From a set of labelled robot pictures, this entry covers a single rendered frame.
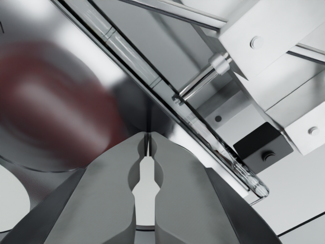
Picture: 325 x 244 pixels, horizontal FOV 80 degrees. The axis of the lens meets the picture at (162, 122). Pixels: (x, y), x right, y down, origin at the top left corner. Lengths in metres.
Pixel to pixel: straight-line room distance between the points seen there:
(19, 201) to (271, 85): 0.23
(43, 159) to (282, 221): 0.37
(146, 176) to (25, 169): 0.10
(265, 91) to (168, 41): 0.10
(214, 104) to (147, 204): 0.12
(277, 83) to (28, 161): 0.20
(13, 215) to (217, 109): 0.21
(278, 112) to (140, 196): 0.13
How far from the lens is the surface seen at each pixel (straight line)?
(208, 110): 0.21
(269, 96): 0.18
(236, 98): 0.20
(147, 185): 0.17
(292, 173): 0.34
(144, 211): 0.20
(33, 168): 0.19
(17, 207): 0.23
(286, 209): 0.39
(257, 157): 0.17
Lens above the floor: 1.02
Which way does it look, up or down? 62 degrees down
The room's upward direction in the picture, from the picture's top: 175 degrees clockwise
